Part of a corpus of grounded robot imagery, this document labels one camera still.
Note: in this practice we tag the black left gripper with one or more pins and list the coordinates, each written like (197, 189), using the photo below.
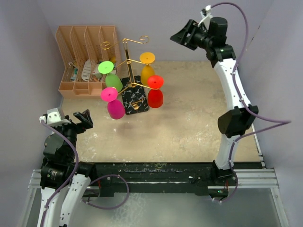
(83, 116)

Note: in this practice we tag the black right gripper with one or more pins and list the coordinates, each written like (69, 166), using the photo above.
(191, 28)

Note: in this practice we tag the yellow plastic wine glass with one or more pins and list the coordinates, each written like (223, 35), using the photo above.
(148, 59)

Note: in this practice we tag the red plastic wine glass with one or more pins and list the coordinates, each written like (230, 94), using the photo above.
(155, 95)

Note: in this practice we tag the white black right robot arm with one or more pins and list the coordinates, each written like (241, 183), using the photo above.
(210, 35)

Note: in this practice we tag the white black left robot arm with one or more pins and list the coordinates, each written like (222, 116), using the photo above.
(64, 178)

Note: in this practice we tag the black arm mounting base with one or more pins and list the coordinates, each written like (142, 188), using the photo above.
(161, 177)

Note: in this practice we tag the pink plastic wine glass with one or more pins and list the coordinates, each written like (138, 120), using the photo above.
(115, 107)

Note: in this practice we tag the green plastic wine glass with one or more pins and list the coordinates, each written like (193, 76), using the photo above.
(112, 80)

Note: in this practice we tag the papers in organizer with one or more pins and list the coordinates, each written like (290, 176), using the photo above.
(87, 72)

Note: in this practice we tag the peach plastic file organizer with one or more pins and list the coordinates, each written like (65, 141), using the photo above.
(81, 43)

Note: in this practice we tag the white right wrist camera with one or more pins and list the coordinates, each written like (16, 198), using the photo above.
(206, 16)

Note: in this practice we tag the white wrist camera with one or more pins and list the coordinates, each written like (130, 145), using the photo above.
(54, 117)
(206, 16)

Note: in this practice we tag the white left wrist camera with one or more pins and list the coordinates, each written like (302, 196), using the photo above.
(54, 117)

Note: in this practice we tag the gold wire wine glass rack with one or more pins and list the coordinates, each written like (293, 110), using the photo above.
(144, 39)

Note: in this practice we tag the aluminium frame rail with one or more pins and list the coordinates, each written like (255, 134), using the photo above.
(248, 175)

